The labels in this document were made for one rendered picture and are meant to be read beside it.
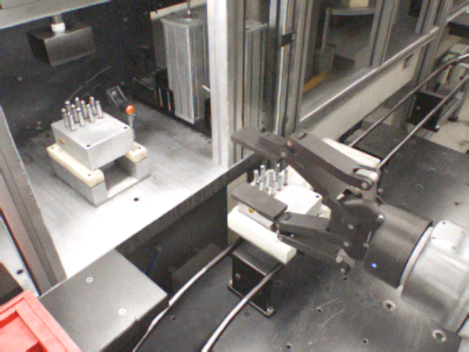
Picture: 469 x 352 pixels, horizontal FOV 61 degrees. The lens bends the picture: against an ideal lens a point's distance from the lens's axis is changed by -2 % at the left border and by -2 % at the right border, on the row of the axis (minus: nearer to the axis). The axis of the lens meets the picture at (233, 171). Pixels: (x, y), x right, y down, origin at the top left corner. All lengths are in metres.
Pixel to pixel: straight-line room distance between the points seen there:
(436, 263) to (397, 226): 0.05
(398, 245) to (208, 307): 0.57
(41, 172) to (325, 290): 0.66
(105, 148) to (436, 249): 0.57
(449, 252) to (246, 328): 0.56
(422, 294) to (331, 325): 0.51
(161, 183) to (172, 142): 0.15
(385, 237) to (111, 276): 0.43
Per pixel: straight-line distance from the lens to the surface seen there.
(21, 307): 0.62
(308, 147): 0.41
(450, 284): 0.39
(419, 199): 1.24
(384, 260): 0.40
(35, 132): 1.06
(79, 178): 0.80
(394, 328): 0.93
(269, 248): 0.76
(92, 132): 0.79
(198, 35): 0.90
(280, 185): 0.76
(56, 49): 0.74
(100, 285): 0.67
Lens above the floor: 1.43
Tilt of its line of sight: 38 degrees down
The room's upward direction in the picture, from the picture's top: straight up
